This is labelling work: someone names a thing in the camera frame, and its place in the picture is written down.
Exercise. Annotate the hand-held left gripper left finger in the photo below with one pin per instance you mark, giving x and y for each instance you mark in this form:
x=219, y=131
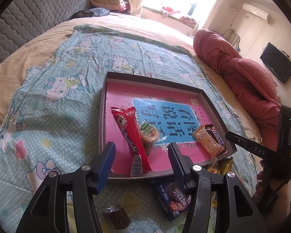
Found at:
x=106, y=165

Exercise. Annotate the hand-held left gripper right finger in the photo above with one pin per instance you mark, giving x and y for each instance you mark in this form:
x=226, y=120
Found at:
x=178, y=167

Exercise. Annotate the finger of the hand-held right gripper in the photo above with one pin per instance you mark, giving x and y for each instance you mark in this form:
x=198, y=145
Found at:
x=252, y=146

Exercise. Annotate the blue cookie packet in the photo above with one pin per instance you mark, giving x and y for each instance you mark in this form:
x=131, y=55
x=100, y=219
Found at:
x=169, y=196

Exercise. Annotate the yellow candy bar packet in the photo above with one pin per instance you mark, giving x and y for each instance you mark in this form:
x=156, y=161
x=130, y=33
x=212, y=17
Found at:
x=226, y=166

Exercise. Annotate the brown chocolate bar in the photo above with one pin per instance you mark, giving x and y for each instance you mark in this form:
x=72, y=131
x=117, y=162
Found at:
x=218, y=136

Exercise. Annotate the orange biscuit packet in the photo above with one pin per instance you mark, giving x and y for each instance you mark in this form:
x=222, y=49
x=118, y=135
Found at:
x=207, y=140

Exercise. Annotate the red candy bar packet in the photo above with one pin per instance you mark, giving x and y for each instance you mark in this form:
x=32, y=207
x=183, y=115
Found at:
x=128, y=131

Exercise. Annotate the round cookie green label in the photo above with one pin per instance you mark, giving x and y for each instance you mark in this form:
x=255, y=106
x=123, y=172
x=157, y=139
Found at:
x=149, y=134

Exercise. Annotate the shallow cardboard box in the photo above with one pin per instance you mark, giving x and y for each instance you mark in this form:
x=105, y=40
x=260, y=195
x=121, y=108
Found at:
x=160, y=85

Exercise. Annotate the person's right hand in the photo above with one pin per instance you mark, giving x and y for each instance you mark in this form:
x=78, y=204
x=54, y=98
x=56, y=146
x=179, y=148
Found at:
x=260, y=182

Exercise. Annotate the small dark jelly cup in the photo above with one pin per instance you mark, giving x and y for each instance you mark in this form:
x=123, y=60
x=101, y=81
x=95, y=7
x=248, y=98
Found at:
x=116, y=217

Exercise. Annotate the pink quilt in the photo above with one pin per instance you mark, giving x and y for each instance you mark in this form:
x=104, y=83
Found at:
x=245, y=77

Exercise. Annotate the black television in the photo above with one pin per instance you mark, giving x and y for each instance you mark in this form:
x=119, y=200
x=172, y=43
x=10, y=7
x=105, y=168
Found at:
x=276, y=62

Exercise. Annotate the cat print blanket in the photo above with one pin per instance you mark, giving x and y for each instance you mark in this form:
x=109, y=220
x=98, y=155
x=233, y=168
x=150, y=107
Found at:
x=50, y=102

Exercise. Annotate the white air conditioner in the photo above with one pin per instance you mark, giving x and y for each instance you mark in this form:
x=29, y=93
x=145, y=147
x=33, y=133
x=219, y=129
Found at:
x=257, y=12

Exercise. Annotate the beige bed sheet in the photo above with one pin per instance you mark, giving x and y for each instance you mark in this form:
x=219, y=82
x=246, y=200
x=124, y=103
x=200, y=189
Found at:
x=4, y=82

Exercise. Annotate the pink patterned cloth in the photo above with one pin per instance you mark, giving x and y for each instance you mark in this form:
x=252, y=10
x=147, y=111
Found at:
x=188, y=21

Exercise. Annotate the dark blue pillow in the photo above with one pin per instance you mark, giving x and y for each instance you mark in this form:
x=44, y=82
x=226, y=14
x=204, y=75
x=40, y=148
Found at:
x=94, y=12

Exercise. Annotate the red cloth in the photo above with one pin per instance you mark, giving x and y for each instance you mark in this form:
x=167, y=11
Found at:
x=168, y=10

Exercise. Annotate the grey quilted headboard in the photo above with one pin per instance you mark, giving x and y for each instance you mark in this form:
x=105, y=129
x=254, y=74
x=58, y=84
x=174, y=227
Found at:
x=26, y=17

